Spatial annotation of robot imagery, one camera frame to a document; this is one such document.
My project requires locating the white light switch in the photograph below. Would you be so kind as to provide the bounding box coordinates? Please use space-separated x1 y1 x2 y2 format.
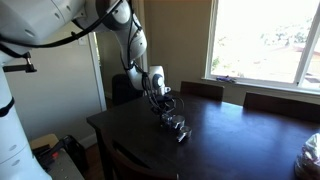
77 35 88 47

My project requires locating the white door frame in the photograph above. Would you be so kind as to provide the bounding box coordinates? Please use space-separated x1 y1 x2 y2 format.
87 31 150 113

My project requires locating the white framed window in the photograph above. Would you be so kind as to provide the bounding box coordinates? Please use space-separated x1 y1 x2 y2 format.
203 0 320 93

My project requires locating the grey perforated platform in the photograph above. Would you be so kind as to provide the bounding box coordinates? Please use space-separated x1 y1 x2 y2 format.
46 148 84 180

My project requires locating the black tool with red button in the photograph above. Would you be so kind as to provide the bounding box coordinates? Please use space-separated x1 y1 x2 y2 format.
33 134 89 174

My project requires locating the dark wooden chair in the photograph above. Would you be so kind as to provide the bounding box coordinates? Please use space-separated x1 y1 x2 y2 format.
99 129 179 180
243 91 320 123
179 80 225 102

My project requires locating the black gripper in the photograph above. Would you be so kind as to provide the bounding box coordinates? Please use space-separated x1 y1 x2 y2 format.
150 94 177 120

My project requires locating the purple object on sill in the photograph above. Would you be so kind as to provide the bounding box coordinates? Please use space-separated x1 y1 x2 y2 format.
215 75 237 84

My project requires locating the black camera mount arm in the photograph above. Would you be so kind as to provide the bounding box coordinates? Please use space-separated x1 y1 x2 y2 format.
2 52 38 74

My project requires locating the cream coloured box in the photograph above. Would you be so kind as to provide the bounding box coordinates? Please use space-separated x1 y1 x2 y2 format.
29 133 60 150

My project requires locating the clear plastic food bag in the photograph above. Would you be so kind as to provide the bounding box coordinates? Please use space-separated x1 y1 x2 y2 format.
294 132 320 180

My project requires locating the black office chair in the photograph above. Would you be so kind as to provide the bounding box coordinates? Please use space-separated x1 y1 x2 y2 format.
111 73 146 107

